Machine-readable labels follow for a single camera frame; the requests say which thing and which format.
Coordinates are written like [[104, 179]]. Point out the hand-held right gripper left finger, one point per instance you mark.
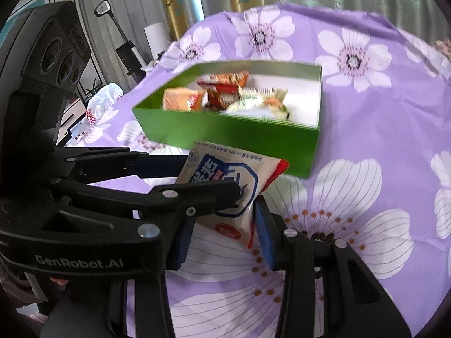
[[184, 244]]

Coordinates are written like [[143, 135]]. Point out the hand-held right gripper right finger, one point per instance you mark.
[[263, 234]]

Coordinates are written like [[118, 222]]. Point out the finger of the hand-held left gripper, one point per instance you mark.
[[197, 197], [155, 166]]

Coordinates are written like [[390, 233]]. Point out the green cardboard box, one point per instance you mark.
[[229, 137]]

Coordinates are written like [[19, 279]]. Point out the orange long snack packet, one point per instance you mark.
[[179, 99]]

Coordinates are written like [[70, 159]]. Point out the white green snack packet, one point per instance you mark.
[[253, 100]]

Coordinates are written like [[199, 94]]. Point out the orange panda snack packet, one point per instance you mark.
[[229, 77]]

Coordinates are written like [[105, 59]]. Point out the person's left hand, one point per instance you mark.
[[60, 282]]

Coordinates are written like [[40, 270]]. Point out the potted plant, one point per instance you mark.
[[92, 89]]

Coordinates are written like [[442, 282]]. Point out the white red plastic bag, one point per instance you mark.
[[105, 100]]

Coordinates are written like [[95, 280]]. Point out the black upright vacuum cleaner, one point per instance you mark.
[[127, 52]]

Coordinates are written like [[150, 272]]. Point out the purple floral blanket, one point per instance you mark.
[[370, 148]]

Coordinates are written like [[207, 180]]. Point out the grey pleated curtain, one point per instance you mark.
[[123, 7]]

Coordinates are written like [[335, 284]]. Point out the yellow patterned curtain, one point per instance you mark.
[[176, 3]]

